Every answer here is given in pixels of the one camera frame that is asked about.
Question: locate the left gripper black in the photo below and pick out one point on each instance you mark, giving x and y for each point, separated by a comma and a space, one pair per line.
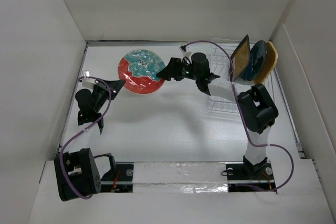
115, 86

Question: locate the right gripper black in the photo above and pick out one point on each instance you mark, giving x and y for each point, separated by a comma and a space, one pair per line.
172, 70

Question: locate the red teal floral round plate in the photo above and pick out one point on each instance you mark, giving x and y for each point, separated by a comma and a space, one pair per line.
139, 68

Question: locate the brown black square plate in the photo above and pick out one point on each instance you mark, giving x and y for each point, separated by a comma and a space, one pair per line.
240, 58

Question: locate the teal round plate white blossoms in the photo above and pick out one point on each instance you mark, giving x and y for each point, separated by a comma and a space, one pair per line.
257, 60

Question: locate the woven bamboo square plate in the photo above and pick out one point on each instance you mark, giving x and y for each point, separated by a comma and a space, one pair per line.
269, 64

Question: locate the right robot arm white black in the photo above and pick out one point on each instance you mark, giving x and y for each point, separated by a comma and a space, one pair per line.
255, 105

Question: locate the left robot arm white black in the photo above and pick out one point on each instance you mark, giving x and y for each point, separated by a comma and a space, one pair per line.
79, 172

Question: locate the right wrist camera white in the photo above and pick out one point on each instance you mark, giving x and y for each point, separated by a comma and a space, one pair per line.
185, 51

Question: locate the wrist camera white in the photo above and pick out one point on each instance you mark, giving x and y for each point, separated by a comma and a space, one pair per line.
185, 51
87, 81

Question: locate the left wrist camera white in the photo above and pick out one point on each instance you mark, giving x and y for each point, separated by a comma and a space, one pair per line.
87, 81

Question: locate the white wire dish rack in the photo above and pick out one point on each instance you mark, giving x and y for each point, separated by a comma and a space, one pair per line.
219, 65

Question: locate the aluminium base rail with mounts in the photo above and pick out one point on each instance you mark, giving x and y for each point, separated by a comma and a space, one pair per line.
186, 177

